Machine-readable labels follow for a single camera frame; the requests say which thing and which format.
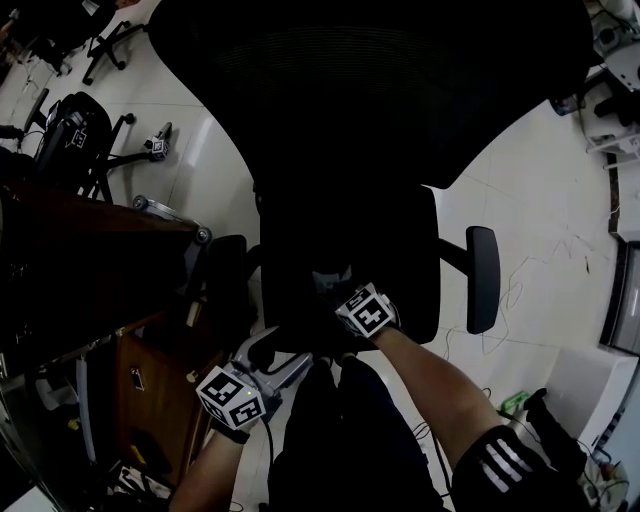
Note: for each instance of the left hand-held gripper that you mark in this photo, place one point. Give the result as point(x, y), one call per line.
point(230, 397)

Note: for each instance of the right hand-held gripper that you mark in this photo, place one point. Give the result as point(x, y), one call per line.
point(365, 312)

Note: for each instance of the black office chair seat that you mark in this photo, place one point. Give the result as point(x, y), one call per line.
point(350, 235)

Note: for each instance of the person's right forearm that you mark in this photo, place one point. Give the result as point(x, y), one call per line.
point(430, 390)

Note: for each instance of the person's left forearm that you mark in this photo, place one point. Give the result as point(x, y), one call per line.
point(205, 475)

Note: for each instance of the black chair armrest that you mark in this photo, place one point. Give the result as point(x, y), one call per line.
point(482, 280)
point(227, 280)

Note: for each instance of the wooden cabinet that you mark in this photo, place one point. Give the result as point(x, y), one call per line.
point(160, 400)

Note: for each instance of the person's black clothing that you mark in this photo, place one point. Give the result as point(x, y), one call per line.
point(350, 450)

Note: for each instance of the small white object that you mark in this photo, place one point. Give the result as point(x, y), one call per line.
point(137, 379)

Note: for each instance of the black pouch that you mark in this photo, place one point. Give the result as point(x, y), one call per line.
point(150, 452)

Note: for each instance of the green packet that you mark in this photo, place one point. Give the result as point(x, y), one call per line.
point(515, 402)

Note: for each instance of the black garment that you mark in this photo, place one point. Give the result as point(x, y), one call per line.
point(555, 430)

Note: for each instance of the white box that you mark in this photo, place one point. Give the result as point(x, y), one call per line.
point(585, 380)

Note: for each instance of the black mesh chair backrest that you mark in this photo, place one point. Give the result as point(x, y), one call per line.
point(375, 75)

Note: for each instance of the spare hand-held gripper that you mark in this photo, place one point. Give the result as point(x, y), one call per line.
point(80, 138)
point(158, 147)

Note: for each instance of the dark-framed glass door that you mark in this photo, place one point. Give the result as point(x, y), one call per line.
point(627, 300)

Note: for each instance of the white metal rack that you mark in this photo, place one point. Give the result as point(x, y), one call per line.
point(627, 65)

